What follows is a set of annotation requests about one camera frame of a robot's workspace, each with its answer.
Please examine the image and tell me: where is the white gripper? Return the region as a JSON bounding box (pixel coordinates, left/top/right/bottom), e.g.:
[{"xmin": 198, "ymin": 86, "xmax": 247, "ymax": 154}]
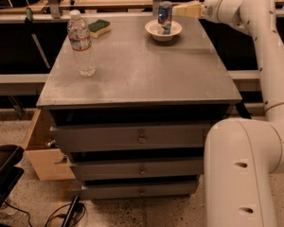
[{"xmin": 172, "ymin": 0, "xmax": 222, "ymax": 21}]

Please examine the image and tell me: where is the blue silver redbull can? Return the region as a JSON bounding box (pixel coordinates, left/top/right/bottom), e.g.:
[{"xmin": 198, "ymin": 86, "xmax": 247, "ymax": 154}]
[{"xmin": 157, "ymin": 1, "xmax": 172, "ymax": 35}]

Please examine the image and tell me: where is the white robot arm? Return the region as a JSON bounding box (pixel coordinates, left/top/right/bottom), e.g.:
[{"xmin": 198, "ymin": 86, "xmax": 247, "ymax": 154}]
[{"xmin": 144, "ymin": 0, "xmax": 284, "ymax": 227}]

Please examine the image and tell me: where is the white paper bowl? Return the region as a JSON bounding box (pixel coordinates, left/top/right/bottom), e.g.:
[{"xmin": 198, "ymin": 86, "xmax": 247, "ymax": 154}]
[{"xmin": 145, "ymin": 20, "xmax": 182, "ymax": 42}]

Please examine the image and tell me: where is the green yellow sponge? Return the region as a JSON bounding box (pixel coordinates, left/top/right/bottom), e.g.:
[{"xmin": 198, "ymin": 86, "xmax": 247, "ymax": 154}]
[{"xmin": 88, "ymin": 19, "xmax": 111, "ymax": 38}]

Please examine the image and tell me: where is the clear plastic water bottle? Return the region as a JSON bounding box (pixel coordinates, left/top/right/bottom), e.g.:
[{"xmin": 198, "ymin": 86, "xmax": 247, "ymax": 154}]
[{"xmin": 67, "ymin": 9, "xmax": 96, "ymax": 77}]

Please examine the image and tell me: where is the grey drawer cabinet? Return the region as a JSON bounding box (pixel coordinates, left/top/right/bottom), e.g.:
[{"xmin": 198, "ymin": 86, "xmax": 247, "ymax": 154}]
[{"xmin": 37, "ymin": 16, "xmax": 241, "ymax": 201}]

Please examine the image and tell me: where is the light wooden open drawer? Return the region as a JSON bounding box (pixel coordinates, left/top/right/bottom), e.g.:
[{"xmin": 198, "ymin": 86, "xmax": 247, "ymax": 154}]
[{"xmin": 23, "ymin": 109, "xmax": 75, "ymax": 181}]

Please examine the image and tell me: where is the black chair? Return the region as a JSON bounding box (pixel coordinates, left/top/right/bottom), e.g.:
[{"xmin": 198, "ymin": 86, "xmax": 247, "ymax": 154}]
[{"xmin": 0, "ymin": 145, "xmax": 24, "ymax": 207}]

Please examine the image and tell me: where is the grey metal shelf rail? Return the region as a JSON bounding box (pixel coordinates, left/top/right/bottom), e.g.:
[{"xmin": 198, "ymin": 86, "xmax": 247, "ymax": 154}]
[{"xmin": 0, "ymin": 74, "xmax": 48, "ymax": 96}]

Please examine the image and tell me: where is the black floor cable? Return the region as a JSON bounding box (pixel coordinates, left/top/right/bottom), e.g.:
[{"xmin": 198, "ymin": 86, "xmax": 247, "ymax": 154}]
[{"xmin": 3, "ymin": 195, "xmax": 87, "ymax": 227}]

